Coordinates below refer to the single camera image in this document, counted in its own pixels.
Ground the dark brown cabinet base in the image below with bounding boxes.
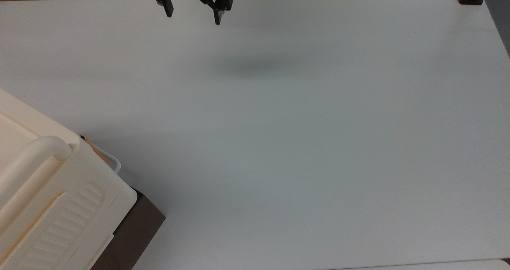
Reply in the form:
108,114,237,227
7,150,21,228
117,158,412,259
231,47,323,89
91,188,167,270

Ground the cream plastic box lid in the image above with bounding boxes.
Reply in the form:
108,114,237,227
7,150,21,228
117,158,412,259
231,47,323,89
0,88,138,270

